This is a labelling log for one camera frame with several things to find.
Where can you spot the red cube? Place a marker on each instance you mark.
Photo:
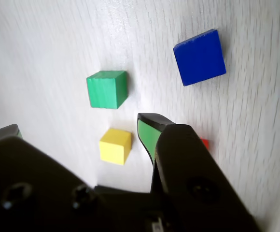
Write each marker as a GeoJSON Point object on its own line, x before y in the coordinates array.
{"type": "Point", "coordinates": [204, 144]}

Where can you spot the blue cube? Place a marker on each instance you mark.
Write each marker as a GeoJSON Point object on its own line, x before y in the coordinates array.
{"type": "Point", "coordinates": [199, 59]}

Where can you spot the green cube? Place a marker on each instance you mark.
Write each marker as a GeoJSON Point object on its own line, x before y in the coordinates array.
{"type": "Point", "coordinates": [105, 90]}

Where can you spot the yellow cube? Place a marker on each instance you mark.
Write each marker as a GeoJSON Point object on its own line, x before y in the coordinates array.
{"type": "Point", "coordinates": [114, 149]}

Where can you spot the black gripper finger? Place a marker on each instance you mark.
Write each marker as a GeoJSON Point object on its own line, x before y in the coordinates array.
{"type": "Point", "coordinates": [29, 183]}
{"type": "Point", "coordinates": [188, 169]}

